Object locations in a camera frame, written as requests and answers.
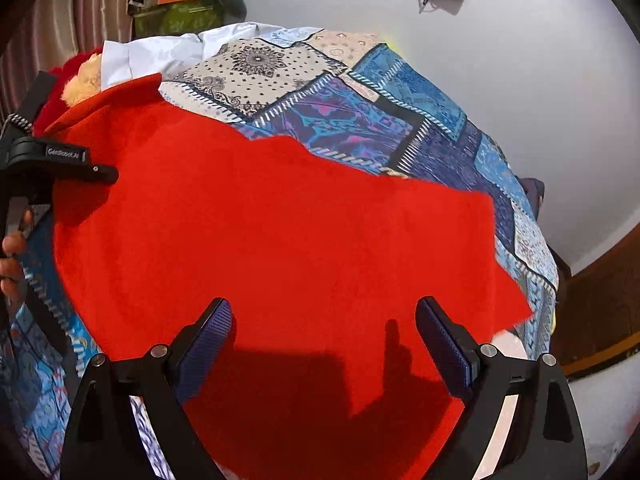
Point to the brown wooden door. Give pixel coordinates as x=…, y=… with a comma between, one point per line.
x=597, y=321

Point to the red zip jacket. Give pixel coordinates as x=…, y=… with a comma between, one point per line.
x=280, y=269

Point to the white shirt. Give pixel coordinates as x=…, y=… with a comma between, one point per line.
x=170, y=55

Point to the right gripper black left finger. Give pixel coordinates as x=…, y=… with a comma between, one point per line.
x=128, y=421

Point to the blue patterned patchwork bedspread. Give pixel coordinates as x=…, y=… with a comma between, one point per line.
x=390, y=120

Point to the red plush toy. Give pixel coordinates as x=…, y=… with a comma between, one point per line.
x=77, y=80

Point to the striped brown curtain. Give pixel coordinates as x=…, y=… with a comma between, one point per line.
x=51, y=32

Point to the person's left hand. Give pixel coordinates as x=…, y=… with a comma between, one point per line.
x=13, y=284

